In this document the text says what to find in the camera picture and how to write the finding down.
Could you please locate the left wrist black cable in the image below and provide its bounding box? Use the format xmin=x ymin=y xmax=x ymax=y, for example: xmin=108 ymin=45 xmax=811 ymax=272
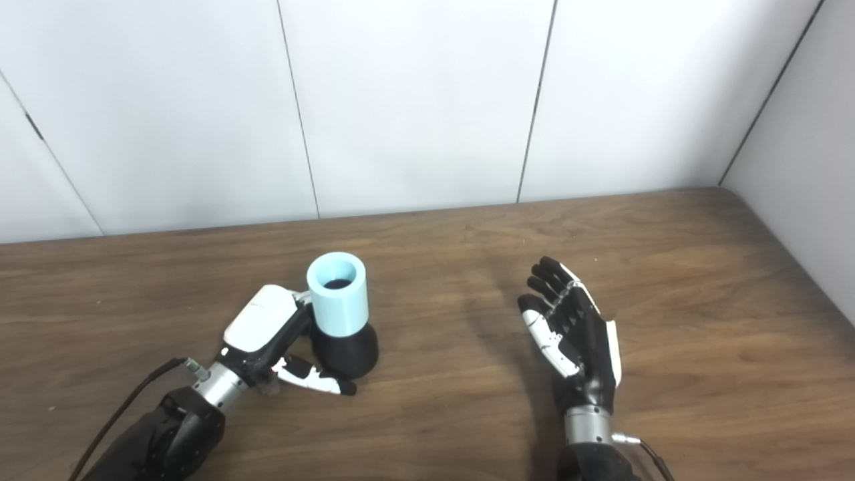
xmin=67 ymin=357 xmax=211 ymax=481

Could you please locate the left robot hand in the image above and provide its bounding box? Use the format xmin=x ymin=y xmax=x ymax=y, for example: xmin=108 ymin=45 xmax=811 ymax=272
xmin=215 ymin=285 xmax=357 ymax=397

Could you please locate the light-blue hose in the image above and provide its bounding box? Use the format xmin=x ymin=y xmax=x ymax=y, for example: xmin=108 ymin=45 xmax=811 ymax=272
xmin=307 ymin=252 xmax=369 ymax=337

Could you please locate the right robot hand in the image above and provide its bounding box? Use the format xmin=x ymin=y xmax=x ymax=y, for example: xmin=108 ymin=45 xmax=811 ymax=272
xmin=518 ymin=256 xmax=623 ymax=415

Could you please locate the black nozzle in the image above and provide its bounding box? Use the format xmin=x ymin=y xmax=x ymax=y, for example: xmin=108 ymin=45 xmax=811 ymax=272
xmin=313 ymin=324 xmax=379 ymax=380

